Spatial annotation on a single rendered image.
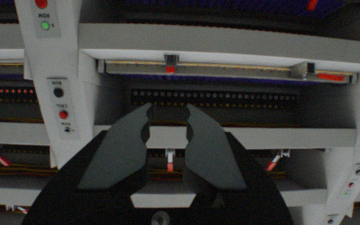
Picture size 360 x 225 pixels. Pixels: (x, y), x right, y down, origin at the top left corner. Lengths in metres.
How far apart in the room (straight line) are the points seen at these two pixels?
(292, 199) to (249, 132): 0.26
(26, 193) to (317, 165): 0.82
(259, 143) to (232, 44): 0.21
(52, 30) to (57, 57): 0.04
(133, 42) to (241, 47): 0.19
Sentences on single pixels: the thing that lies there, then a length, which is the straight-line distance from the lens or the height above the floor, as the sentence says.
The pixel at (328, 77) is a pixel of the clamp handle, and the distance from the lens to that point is 0.33.
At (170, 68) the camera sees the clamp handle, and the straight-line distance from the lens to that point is 0.20.
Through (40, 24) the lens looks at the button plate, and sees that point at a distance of 0.34.
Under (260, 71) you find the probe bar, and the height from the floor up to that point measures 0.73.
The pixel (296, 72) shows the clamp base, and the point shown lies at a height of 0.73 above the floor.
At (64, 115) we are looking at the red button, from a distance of 0.34.
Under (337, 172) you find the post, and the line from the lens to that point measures 0.57.
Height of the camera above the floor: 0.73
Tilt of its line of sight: 18 degrees up
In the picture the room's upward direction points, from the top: 178 degrees counter-clockwise
